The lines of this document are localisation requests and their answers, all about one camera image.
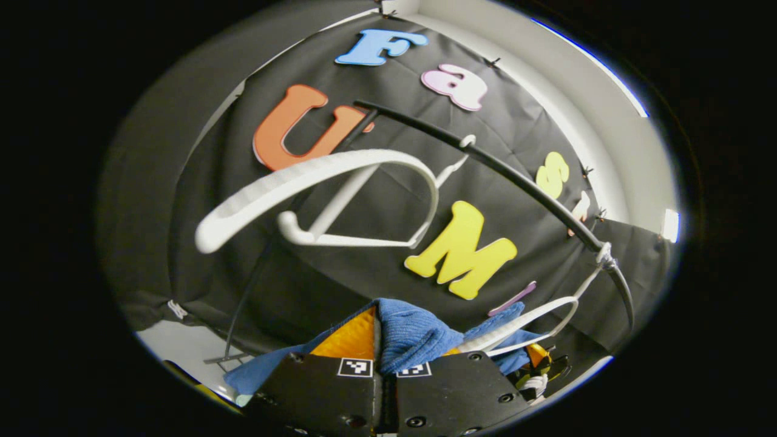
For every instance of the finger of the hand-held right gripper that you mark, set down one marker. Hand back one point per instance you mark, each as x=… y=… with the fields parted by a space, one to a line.
x=537 y=357

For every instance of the black clothes rack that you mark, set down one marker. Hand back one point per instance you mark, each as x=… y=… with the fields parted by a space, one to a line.
x=516 y=176

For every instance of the white clothes hanger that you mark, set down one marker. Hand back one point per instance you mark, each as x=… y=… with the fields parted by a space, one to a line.
x=291 y=182
x=528 y=318

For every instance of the blue jacket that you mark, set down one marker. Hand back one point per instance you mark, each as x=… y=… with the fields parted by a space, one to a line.
x=413 y=334

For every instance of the black backdrop cloth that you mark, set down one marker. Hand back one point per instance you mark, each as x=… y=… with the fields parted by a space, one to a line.
x=340 y=279

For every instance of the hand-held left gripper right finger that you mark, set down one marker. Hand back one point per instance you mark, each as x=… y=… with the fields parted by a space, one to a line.
x=449 y=394

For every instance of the ceiling light panel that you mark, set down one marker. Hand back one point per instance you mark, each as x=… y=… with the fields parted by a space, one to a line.
x=671 y=226

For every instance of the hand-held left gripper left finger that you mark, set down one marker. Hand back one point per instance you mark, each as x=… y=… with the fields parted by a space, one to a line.
x=328 y=394

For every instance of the yellow black floor tape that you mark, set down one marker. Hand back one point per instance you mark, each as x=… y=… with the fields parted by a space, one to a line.
x=206 y=391

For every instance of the white cloth knot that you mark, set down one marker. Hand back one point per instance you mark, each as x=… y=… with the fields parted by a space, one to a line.
x=177 y=309

